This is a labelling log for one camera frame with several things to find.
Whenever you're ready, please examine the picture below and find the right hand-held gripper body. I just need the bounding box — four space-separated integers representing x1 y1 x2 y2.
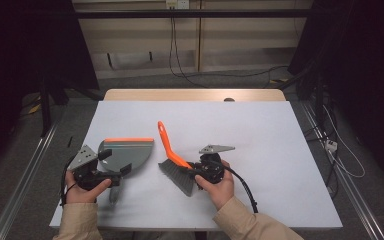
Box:
198 144 236 185

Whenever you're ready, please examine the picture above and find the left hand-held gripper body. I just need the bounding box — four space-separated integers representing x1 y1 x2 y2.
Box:
68 144 123 192

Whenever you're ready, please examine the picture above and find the grey dustpan with orange edge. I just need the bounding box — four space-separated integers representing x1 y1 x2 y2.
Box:
98 137 155 205

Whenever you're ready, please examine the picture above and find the orange brush with grey bristles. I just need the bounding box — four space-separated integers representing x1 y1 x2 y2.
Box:
157 120 197 198

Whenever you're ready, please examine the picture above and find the person's left hand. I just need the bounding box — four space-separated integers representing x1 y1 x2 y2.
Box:
64 169 112 204

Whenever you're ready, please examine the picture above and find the person's right hand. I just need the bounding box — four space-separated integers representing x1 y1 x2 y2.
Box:
194 159 236 211

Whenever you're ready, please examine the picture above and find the white power strip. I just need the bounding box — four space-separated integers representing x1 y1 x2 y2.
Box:
324 139 339 153

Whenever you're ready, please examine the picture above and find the beige wooden cabinet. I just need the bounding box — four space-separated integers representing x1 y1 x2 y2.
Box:
73 0 314 80

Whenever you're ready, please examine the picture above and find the black curtain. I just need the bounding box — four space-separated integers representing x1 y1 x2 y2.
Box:
287 0 384 181
0 0 100 174

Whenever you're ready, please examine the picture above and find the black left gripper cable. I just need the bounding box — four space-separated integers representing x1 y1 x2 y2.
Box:
59 156 78 206

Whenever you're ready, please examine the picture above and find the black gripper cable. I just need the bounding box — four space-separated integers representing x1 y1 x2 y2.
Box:
59 156 78 206
223 164 259 214

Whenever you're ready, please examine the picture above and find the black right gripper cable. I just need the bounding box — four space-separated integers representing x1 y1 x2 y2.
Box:
223 164 259 214

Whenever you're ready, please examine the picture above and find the metal floor rail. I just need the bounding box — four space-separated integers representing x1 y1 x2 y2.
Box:
0 123 60 240
300 101 384 240

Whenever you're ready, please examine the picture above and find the black wall socket cable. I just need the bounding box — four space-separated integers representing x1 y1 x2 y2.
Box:
168 8 209 89
173 8 289 79

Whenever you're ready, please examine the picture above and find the thin white cable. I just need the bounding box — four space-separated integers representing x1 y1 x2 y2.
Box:
322 104 366 179

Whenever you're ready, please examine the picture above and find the white wall socket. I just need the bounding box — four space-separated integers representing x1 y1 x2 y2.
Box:
165 0 190 10

